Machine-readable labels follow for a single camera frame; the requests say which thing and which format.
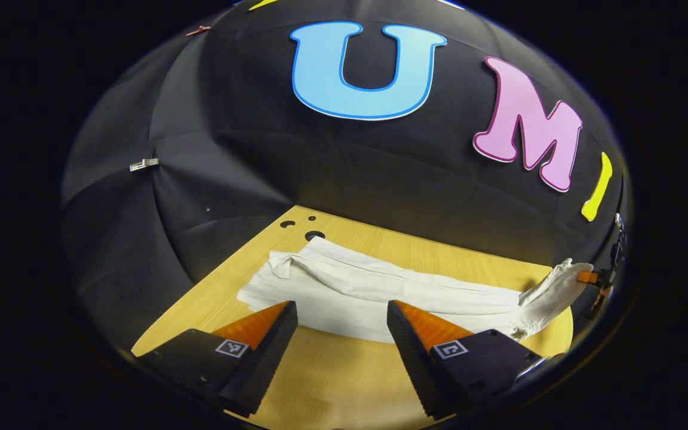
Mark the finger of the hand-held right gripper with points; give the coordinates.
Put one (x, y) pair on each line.
(586, 277)

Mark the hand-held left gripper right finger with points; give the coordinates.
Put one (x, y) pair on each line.
(418, 364)

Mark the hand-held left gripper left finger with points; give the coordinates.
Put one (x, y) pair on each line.
(263, 364)

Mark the white jeans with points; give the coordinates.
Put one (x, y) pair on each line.
(380, 286)

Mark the black backdrop cloth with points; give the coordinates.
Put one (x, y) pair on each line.
(350, 167)

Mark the white clip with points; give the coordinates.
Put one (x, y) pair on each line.
(144, 164)

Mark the red clip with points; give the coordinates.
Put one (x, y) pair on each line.
(197, 30)

